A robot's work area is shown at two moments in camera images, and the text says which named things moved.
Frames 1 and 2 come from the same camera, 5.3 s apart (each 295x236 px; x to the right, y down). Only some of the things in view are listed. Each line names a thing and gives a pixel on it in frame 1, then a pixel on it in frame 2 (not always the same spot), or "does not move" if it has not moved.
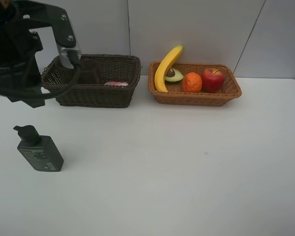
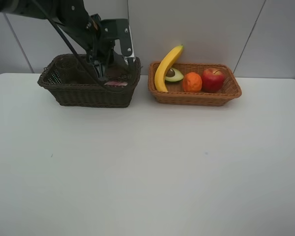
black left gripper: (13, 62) -> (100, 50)
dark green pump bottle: (39, 151) -> (118, 68)
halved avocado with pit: (173, 75) does not move
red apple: (212, 80) does not move
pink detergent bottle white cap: (116, 83) does not move
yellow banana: (166, 62) does not move
